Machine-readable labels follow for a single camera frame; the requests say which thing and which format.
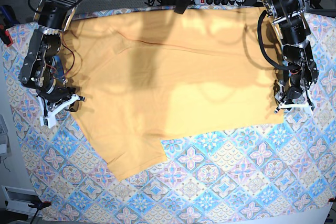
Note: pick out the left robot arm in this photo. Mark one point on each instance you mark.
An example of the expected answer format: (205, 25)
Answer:
(298, 64)

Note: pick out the patterned tile tablecloth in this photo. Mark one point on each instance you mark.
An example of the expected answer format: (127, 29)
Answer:
(240, 174)

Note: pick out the yellow T-shirt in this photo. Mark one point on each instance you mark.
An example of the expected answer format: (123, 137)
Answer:
(158, 75)

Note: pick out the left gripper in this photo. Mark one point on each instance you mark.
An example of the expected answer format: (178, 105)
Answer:
(289, 91)

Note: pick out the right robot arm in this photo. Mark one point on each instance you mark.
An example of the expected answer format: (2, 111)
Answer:
(42, 69)

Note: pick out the orange black clamp bottom left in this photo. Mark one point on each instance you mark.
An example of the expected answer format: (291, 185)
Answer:
(39, 205)

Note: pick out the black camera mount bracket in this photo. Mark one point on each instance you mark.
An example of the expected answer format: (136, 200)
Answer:
(181, 6)

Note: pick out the white floor rail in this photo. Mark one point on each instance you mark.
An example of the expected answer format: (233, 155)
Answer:
(18, 199)

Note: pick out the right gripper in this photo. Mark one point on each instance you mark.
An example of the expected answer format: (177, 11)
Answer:
(54, 97)

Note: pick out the white power strip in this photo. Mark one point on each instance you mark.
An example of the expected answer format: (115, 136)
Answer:
(221, 3)

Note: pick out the red black clamp left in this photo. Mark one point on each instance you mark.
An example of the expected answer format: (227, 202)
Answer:
(5, 36)

